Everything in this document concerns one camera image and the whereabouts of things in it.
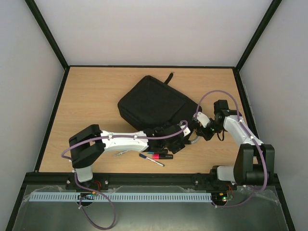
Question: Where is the black aluminium mounting rail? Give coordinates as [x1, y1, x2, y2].
[23, 172, 280, 193]

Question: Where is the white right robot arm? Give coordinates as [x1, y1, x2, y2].
[193, 100, 275, 190]

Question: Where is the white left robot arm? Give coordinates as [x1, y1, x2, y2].
[68, 120, 191, 183]

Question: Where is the silver green tip pen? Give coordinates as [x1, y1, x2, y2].
[114, 150, 130, 157]

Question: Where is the blue cap highlighter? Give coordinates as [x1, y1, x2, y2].
[147, 149, 168, 154]

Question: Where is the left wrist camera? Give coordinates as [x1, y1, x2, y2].
[179, 122, 191, 137]

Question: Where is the black backpack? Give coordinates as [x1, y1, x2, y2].
[117, 74, 202, 137]

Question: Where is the blue cap whiteboard marker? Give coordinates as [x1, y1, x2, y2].
[139, 153, 165, 167]

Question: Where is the light blue slotted cable duct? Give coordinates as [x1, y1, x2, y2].
[29, 192, 212, 203]

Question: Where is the black cage frame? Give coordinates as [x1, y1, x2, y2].
[6, 0, 281, 231]

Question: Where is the pink cap highlighter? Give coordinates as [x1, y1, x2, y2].
[152, 154, 173, 160]

